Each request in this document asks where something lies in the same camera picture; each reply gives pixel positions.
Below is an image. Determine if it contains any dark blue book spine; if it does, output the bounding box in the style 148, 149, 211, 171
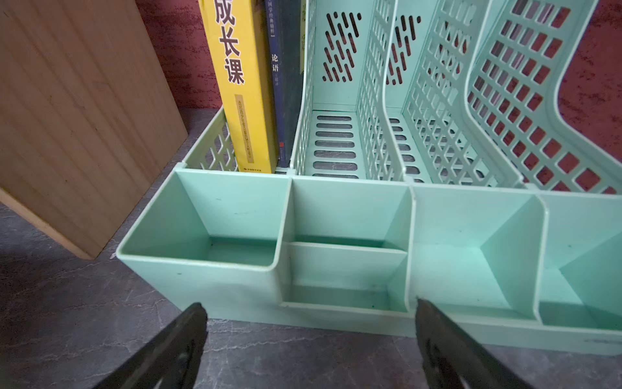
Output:
265, 0, 305, 168

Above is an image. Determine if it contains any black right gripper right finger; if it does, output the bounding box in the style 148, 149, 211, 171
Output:
416, 299, 531, 388

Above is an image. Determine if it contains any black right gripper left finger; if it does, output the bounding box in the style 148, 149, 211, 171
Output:
96, 302, 208, 388

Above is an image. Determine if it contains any green plastic file organizer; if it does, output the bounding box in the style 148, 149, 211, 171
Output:
117, 1, 621, 356

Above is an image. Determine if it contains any wooden shelf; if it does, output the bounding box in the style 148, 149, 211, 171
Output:
1, 1, 187, 259

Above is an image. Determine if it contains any yellow book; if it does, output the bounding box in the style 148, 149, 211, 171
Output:
198, 0, 279, 173

